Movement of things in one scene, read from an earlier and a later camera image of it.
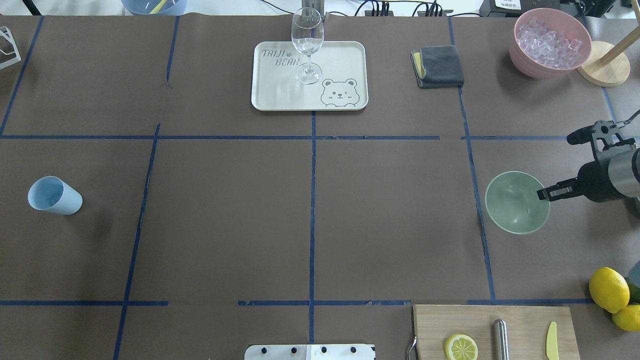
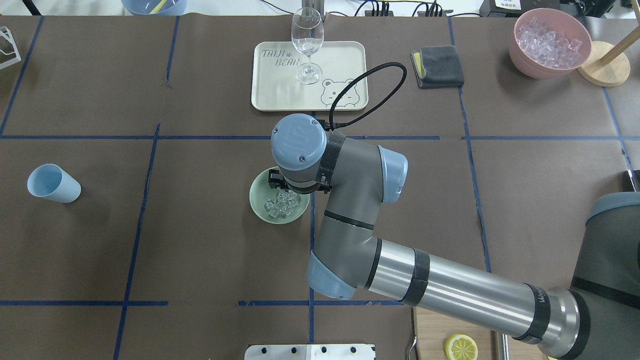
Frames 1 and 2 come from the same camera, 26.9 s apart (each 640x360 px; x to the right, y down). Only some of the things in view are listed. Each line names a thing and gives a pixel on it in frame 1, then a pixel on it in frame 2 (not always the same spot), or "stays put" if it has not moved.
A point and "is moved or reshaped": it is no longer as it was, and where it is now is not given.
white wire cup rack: (6, 32) stays put
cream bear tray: (343, 86) stays put
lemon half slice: (460, 347) stays put
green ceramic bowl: (512, 203) -> (276, 206)
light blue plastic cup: (52, 193) is moved or reshaped
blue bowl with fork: (155, 7) stays put
